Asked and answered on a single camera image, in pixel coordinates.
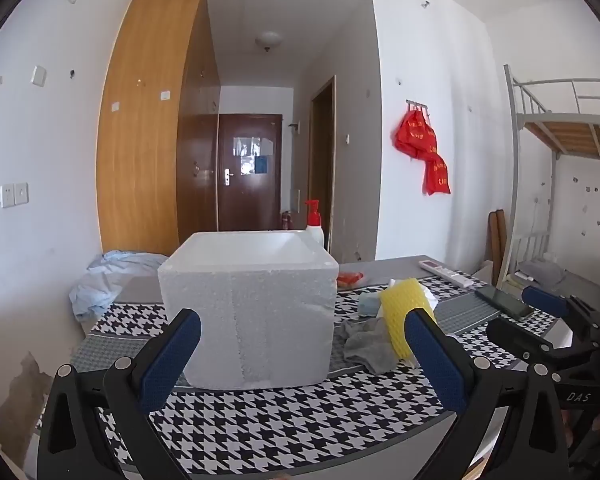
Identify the white wall socket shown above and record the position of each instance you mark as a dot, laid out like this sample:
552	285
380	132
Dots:
7	196
21	194

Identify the grey cloth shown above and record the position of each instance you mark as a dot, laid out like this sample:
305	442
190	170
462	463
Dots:
370	347

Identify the red printed bag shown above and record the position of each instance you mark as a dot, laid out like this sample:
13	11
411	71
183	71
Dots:
436	175
414	132

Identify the brown wooden planks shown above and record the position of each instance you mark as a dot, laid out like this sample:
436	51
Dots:
496	240

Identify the wooden wardrobe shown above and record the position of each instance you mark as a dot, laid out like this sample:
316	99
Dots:
140	160

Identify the white remote control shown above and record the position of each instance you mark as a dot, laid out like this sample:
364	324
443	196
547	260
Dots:
445	272

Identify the round ceiling lamp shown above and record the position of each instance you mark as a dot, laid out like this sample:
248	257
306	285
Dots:
268	39

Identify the metal wall hook rack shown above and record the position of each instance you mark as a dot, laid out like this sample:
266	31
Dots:
416	104

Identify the white wall panel box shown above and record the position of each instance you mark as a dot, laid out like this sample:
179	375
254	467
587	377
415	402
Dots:
296	201

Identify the white door notice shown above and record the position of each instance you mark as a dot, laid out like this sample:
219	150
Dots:
245	147

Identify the blue door notice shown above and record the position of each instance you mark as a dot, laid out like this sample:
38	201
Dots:
261	164

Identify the dark brown entrance door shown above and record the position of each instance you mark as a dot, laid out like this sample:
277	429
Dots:
250	200

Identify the wooden side door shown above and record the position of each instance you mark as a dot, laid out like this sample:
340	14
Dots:
322	170

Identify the grey metal bunk bed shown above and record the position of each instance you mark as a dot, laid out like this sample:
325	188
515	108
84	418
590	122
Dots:
560	127

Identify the red snack packet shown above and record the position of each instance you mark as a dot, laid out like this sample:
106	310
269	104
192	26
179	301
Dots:
350	278

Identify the white foam box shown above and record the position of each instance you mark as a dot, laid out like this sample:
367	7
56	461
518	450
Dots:
250	320

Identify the black smartphone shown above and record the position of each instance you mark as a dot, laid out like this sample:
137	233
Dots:
505	302

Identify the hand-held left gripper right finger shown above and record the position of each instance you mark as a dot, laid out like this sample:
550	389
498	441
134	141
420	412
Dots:
437	365

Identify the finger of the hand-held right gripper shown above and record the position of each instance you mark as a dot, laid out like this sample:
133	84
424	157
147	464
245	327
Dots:
515	337
545	301

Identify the yellow foam net sleeve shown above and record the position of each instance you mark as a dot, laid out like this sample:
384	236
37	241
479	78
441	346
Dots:
397	310

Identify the grey pillow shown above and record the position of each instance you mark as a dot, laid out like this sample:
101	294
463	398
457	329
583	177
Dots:
540	271

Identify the houndstooth patchwork blanket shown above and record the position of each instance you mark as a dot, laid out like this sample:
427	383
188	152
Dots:
280	425

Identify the white tissue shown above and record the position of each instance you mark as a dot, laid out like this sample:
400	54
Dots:
428	297

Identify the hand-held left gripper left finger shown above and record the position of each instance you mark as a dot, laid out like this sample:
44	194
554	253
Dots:
170	360

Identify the light blue bedding bundle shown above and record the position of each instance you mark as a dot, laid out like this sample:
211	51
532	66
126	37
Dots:
105	280

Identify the white pump bottle red cap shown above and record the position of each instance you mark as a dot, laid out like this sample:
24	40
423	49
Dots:
315	235

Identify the blue face mask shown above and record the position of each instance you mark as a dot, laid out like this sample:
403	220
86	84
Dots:
369	305

